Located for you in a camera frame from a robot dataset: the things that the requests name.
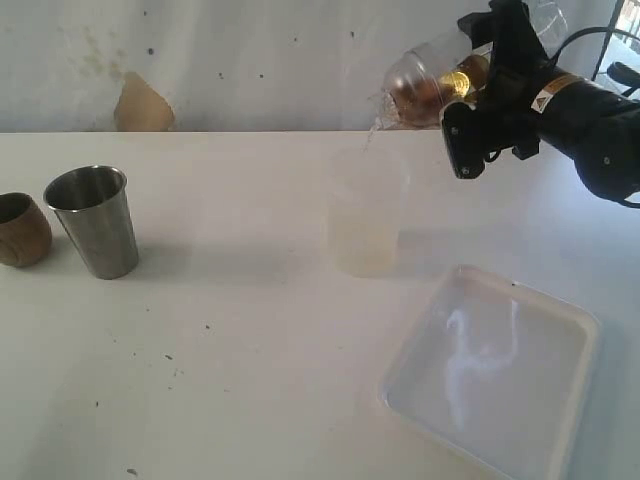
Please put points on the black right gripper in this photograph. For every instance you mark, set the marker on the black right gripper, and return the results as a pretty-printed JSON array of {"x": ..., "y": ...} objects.
[{"x": 518, "y": 68}]

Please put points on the clear plastic shaker tumbler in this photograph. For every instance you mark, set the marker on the clear plastic shaker tumbler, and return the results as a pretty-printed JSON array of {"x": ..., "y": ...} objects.
[{"x": 547, "y": 21}]

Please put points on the olive-brown food piece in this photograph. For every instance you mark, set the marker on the olive-brown food piece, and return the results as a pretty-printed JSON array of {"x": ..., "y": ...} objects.
[{"x": 455, "y": 84}]

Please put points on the brown and yellow food pieces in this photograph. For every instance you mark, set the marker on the brown and yellow food pieces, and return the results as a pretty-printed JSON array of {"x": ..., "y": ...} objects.
[{"x": 418, "y": 105}]

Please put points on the clear dome shaker lid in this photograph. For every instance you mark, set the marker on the clear dome shaker lid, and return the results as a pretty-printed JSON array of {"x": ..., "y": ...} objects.
[{"x": 416, "y": 65}]

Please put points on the stainless steel cup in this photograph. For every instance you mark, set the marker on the stainless steel cup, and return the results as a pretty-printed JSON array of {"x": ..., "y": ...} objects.
[{"x": 91, "y": 204}]

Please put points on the brown wooden cup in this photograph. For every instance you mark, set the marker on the brown wooden cup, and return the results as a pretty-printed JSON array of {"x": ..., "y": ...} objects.
[{"x": 26, "y": 236}]

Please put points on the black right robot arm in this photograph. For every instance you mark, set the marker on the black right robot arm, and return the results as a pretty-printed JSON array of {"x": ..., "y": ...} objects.
[{"x": 596, "y": 128}]

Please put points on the dark object outside window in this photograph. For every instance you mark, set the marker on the dark object outside window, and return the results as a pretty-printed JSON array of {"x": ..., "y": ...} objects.
[{"x": 625, "y": 75}]

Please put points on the translucent white plastic cup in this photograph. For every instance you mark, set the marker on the translucent white plastic cup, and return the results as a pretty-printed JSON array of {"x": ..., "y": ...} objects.
[{"x": 367, "y": 191}]

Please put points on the white square plastic tray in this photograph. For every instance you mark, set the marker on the white square plastic tray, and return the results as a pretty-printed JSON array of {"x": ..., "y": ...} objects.
[{"x": 496, "y": 372}]

